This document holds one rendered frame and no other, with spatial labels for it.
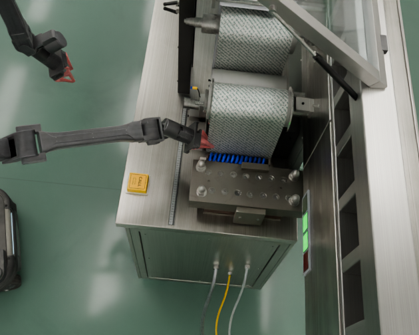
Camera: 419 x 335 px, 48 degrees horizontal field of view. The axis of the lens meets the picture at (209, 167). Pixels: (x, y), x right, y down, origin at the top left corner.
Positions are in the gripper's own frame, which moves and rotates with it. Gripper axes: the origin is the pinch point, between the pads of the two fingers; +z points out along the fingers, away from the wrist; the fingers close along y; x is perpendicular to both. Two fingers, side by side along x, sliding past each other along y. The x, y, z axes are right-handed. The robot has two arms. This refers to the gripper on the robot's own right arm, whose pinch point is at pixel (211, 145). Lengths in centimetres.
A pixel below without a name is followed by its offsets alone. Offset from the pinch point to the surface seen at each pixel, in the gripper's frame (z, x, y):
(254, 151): 13.3, 7.3, 0.3
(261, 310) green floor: 86, -74, 34
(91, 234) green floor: 3, -122, 2
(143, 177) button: -13.0, -24.4, 7.9
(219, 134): -2.6, 8.2, 0.3
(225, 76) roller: -6.6, 15.3, -17.7
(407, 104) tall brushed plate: 27, 59, 1
